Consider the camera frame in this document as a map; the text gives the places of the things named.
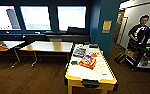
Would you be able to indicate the yellow wooden gaming table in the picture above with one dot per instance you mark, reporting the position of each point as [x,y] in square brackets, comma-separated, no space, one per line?
[91,76]

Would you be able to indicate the dark green round lid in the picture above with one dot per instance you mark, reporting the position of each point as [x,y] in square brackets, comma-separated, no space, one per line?
[74,62]

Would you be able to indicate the red black table scorer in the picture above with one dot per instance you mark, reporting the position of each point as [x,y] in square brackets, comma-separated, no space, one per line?
[93,46]

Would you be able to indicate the red board game box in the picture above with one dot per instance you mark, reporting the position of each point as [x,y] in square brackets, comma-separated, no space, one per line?
[88,62]

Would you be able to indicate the bright office window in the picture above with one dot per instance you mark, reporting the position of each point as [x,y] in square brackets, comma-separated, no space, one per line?
[71,17]
[35,17]
[4,17]

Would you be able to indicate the dark window bench sofa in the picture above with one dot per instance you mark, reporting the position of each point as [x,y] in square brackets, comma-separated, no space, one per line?
[41,36]

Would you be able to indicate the black backpack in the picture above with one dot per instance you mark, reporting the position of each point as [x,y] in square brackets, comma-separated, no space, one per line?
[120,57]

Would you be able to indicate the white hallway door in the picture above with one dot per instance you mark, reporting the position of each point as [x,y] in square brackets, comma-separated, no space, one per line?
[122,31]

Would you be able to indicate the brown cardboard box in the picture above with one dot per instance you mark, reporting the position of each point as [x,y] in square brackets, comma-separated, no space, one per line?
[131,53]

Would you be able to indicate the long wooden table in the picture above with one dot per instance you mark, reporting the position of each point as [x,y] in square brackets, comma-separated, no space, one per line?
[11,43]

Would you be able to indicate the person in dark shirt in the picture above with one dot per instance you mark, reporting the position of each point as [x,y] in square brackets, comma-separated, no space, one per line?
[141,31]

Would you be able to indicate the rectangular ceiling light panel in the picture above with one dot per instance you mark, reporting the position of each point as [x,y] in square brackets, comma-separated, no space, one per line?
[127,4]

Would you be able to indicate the small orange red object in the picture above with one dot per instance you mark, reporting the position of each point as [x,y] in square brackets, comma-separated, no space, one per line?
[0,46]

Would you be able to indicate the yellow wall sign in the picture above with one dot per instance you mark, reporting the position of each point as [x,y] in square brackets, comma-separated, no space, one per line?
[106,26]

